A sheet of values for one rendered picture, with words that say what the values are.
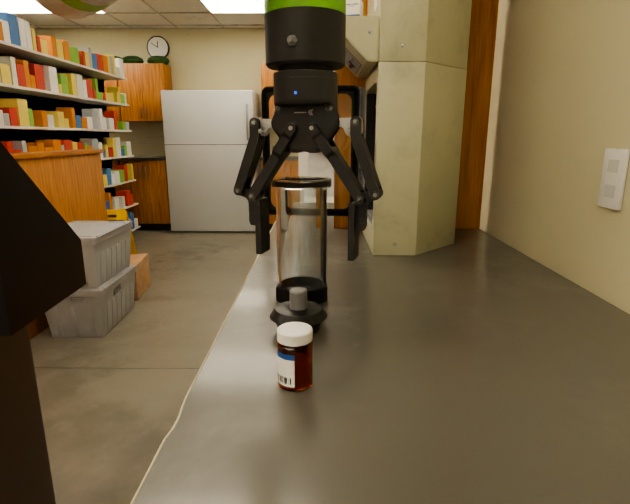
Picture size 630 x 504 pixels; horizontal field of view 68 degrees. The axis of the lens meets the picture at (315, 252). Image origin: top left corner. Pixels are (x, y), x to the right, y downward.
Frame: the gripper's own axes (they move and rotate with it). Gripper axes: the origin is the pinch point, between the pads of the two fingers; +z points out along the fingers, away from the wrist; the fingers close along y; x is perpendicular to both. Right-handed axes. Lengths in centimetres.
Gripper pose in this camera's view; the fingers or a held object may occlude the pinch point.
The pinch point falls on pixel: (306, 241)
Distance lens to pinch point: 59.2
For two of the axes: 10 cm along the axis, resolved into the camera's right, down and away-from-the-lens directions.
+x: -2.8, 2.3, -9.3
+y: -9.6, -0.7, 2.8
